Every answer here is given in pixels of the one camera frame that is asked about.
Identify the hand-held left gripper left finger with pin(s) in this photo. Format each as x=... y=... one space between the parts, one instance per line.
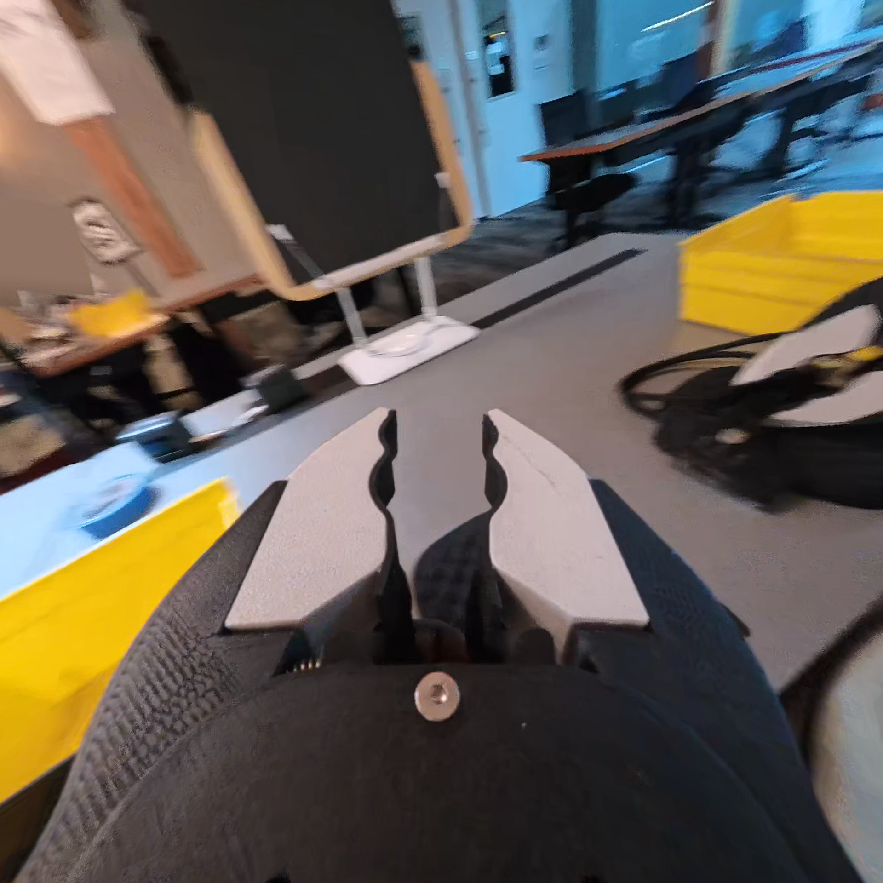
x=317 y=552

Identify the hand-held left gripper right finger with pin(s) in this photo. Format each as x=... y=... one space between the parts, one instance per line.
x=559 y=552

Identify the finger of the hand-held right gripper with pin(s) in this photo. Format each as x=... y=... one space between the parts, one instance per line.
x=848 y=407
x=814 y=341

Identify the black hdmi switch box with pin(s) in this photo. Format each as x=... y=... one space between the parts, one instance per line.
x=759 y=462

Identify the yellow plastic bin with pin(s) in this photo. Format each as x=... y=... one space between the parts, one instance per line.
x=83 y=621
x=759 y=290

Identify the black textured wrist rest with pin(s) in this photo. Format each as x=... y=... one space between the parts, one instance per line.
x=448 y=572

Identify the grey power adapter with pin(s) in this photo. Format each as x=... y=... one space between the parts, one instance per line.
x=155 y=438
x=283 y=388

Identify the blue tape roll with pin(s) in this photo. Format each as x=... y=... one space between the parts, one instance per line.
x=131 y=514

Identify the white panel stand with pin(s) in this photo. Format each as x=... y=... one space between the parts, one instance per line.
x=407 y=352

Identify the black office chair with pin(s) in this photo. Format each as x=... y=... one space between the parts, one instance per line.
x=593 y=193

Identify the long wooden desk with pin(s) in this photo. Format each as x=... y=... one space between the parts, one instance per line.
x=593 y=140

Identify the cluttered wooden desk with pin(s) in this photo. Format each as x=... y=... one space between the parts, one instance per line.
x=90 y=352

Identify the yellow paper sheet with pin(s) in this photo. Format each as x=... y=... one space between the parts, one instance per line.
x=110 y=314

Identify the black wood-framed acoustic panel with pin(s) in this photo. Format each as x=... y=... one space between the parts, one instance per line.
x=310 y=138

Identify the white logo wall sign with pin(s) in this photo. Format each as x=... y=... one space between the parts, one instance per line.
x=103 y=231

